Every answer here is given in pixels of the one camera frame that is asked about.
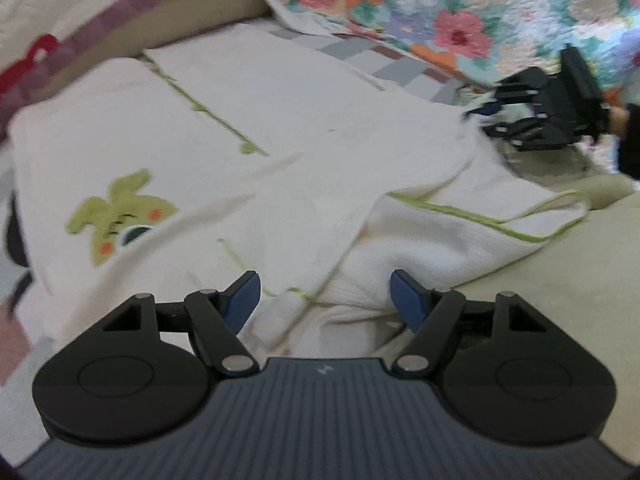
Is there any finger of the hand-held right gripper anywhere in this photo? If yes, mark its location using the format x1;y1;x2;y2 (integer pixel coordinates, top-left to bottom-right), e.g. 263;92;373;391
464;66;546;118
481;116;556;154

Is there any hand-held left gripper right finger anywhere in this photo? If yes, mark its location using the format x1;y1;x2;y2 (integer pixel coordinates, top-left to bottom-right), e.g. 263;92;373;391
389;268;548;379

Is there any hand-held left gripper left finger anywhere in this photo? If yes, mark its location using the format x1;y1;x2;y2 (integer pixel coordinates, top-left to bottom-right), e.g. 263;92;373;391
102;270;262;379

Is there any cream garment with green trim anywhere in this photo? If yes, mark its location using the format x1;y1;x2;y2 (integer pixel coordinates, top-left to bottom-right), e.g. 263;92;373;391
10;22;593;356

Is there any person's right forearm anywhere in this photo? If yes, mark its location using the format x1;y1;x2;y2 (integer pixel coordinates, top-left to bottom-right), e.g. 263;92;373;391
607;102;640;180

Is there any floral patchwork quilt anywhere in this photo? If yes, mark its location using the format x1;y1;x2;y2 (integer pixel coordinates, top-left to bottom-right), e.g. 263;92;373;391
260;0;640;106

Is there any white bear print quilt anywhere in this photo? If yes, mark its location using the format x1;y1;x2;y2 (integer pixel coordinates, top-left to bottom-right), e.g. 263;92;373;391
0;0;271;126

